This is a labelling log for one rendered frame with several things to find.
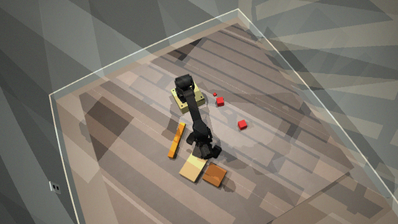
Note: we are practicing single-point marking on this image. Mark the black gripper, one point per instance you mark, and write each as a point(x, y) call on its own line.
point(217, 150)

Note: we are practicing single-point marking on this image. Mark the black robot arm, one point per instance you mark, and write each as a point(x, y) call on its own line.
point(185, 93)

